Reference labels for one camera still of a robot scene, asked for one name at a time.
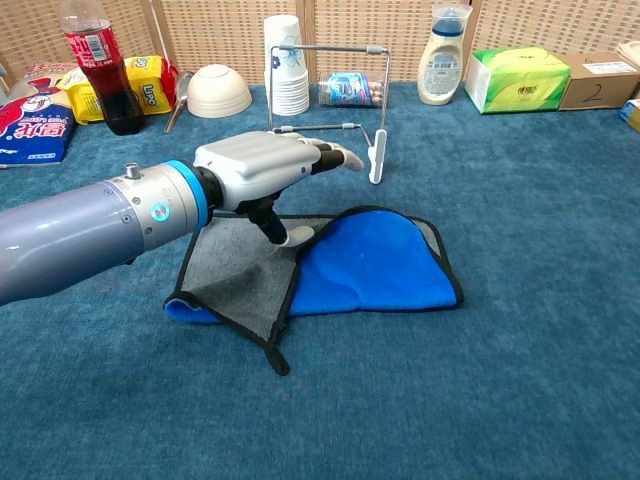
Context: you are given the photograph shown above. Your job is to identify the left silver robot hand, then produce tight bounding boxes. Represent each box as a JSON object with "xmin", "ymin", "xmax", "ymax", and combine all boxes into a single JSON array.
[{"xmin": 192, "ymin": 130, "xmax": 366, "ymax": 247}]

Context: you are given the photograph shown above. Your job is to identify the grey and blue cloth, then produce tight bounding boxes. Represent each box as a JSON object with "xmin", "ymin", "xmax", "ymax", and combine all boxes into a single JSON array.
[{"xmin": 163, "ymin": 204, "xmax": 465, "ymax": 377}]

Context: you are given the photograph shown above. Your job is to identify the upturned cream bowl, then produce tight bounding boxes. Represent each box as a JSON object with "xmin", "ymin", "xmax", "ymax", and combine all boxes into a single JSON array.
[{"xmin": 186, "ymin": 63, "xmax": 254, "ymax": 120}]

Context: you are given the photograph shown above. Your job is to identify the stack of white paper cups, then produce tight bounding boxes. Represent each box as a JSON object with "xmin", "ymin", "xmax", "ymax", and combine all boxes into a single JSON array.
[{"xmin": 263, "ymin": 14, "xmax": 311, "ymax": 117}]

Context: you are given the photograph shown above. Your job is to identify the metal spoon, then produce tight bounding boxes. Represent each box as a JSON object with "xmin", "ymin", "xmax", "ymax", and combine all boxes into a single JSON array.
[{"xmin": 163, "ymin": 70, "xmax": 195, "ymax": 135}]

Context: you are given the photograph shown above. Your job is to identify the woven rattan folding screen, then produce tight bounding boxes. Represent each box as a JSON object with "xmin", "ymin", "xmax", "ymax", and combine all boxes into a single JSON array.
[{"xmin": 0, "ymin": 0, "xmax": 640, "ymax": 89}]

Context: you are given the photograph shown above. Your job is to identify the yellow Lipo snack pack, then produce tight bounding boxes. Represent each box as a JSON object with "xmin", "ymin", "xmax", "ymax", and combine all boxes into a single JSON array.
[{"xmin": 55, "ymin": 54, "xmax": 180, "ymax": 126}]

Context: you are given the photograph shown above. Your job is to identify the cola bottle with red label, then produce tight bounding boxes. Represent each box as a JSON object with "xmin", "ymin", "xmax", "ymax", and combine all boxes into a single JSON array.
[{"xmin": 58, "ymin": 0, "xmax": 147, "ymax": 137}]

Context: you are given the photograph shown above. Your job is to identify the white bottle with blue cap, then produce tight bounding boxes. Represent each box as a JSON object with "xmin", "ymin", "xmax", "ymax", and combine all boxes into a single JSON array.
[{"xmin": 416, "ymin": 3, "xmax": 474, "ymax": 107}]

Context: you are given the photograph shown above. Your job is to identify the red white blue cartoon bag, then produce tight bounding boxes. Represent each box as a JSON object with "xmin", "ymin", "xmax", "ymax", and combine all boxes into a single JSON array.
[{"xmin": 0, "ymin": 62, "xmax": 79, "ymax": 170}]

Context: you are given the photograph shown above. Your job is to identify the green tissue box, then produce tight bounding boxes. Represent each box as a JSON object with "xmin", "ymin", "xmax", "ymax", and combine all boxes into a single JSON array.
[{"xmin": 463, "ymin": 46, "xmax": 572, "ymax": 115}]

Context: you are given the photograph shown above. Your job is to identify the blue carpet table cover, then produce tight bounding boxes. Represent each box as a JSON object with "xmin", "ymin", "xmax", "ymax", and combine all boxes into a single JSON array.
[{"xmin": 0, "ymin": 82, "xmax": 640, "ymax": 480}]

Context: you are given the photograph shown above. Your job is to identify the brown cardboard box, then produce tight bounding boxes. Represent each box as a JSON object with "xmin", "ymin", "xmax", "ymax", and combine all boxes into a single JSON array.
[{"xmin": 558, "ymin": 52, "xmax": 640, "ymax": 111}]

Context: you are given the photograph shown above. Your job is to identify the beige lidded food container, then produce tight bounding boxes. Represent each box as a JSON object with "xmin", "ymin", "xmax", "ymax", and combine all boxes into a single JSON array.
[{"xmin": 615, "ymin": 41, "xmax": 640, "ymax": 69}]

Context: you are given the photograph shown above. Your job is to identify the wire stand with white feet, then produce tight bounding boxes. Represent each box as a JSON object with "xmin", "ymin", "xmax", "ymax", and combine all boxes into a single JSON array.
[{"xmin": 268, "ymin": 43, "xmax": 392, "ymax": 186}]

